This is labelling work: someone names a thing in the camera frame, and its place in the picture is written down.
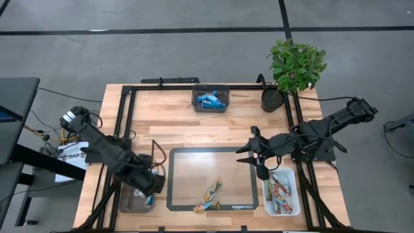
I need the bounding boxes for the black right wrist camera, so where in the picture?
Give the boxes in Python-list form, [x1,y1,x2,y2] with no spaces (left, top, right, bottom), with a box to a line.
[256,162,271,181]

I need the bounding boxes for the potted green plant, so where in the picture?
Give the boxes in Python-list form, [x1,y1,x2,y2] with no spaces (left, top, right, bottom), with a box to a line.
[261,38,329,114]

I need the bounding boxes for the white plastic bin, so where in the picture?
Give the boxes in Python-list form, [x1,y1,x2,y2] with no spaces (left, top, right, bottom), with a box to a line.
[261,167,301,217]

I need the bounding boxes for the dark grey desk top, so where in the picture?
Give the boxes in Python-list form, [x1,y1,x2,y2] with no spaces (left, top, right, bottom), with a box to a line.
[0,161,25,228]
[0,76,41,166]

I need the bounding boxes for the black bar device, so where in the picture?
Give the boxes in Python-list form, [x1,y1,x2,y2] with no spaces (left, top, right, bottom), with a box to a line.
[140,76,201,85]

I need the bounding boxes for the green orange granola bar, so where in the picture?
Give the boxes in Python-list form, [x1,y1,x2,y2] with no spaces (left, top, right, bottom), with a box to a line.
[202,179,224,204]
[192,200,221,214]

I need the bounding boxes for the grey plastic bin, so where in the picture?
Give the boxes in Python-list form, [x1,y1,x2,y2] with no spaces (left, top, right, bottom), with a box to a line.
[118,181,156,214]
[191,83,231,114]

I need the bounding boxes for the grey equipment stand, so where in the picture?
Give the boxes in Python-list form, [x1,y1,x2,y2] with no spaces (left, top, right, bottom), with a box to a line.
[384,112,414,134]

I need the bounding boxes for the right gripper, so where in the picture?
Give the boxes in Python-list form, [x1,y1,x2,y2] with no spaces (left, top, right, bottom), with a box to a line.
[235,126,286,168]

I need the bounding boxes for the white paper sheets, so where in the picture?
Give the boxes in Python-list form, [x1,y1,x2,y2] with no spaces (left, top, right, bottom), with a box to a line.
[54,140,90,184]

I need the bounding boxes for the black desk beam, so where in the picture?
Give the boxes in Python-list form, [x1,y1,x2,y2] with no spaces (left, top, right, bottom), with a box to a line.
[10,143,87,181]

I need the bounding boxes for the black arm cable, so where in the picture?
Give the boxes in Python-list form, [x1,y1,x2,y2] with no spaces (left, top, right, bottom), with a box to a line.
[284,91,357,103]

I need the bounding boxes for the black floor cable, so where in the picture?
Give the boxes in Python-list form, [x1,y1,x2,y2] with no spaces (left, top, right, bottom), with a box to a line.
[382,120,414,160]
[36,86,104,104]

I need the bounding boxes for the black aluminium table frame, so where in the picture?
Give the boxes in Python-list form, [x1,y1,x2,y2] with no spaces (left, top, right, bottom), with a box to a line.
[76,83,352,233]

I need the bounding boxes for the black table cable loop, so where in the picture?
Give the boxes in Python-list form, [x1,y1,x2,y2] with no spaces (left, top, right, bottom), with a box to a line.
[151,139,168,170]

